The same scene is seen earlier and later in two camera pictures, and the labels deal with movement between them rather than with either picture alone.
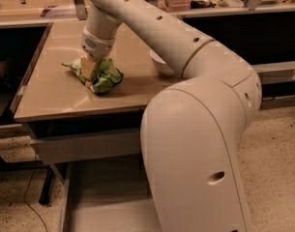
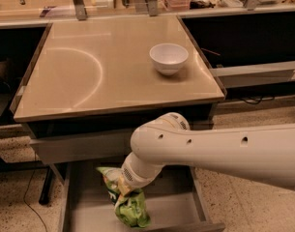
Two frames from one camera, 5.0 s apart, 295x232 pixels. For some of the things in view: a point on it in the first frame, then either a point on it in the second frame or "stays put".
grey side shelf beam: x=275 y=72 stays put
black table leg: x=44 y=195 stays put
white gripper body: x=97 y=46 to x=133 y=177
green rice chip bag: x=106 y=76 to x=132 y=208
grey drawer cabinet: x=94 y=138 stays put
